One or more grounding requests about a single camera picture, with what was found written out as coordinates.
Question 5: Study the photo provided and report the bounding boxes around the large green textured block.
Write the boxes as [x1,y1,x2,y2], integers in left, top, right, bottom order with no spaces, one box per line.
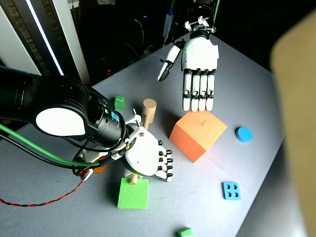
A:
[117,177,150,210]

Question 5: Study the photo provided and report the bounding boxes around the small green number block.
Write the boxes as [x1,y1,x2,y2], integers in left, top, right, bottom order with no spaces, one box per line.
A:
[114,95,126,111]

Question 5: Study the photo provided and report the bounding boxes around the white wall panel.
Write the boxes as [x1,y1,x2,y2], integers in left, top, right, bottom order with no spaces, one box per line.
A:
[0,4,42,75]

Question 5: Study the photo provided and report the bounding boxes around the small orange block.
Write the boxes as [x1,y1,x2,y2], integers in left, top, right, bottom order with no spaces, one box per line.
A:
[93,164,109,174]

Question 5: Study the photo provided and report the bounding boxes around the white adapter box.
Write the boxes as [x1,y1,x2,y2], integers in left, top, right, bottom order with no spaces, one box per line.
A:
[163,8,174,40]

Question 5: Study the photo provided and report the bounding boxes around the blurred tan wooden board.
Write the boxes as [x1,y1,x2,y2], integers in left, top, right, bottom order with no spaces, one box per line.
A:
[270,9,316,237]

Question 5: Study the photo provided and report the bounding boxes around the blue square four-hole block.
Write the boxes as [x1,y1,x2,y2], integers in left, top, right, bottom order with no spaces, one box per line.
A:
[221,182,242,200]

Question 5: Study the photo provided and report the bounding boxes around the white frame post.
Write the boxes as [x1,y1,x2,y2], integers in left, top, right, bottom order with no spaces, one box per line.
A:
[51,0,91,86]

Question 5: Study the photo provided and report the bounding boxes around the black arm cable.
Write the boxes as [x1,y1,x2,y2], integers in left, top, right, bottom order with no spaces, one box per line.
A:
[0,133,119,171]

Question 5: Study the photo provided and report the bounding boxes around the thin green arm cable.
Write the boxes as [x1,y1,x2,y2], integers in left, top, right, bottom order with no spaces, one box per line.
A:
[212,0,221,25]

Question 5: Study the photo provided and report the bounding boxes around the red black twisted wire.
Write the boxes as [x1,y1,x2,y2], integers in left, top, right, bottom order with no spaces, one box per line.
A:
[0,165,93,207]

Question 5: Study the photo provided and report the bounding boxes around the large orange foam block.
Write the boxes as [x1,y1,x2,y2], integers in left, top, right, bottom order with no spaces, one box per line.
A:
[169,110,228,163]

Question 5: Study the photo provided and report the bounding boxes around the thin white cable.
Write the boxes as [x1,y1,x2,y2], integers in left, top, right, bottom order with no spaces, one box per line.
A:
[134,18,145,54]

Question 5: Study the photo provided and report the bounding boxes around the grey table cloth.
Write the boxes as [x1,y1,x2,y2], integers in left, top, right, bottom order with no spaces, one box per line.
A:
[0,32,287,237]

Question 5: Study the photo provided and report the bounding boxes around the white light strip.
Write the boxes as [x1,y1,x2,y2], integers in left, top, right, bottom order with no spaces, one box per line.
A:
[25,0,65,76]

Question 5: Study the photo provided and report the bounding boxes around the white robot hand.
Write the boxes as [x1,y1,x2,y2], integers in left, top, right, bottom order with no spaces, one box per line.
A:
[122,128,175,183]
[157,37,220,113]

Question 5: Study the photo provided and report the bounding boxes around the blue round disc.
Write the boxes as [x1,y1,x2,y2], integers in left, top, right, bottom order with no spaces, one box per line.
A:
[235,126,254,143]

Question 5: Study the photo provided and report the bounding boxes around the thick green arm cable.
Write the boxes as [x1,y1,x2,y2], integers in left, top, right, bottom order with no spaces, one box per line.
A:
[0,123,102,168]

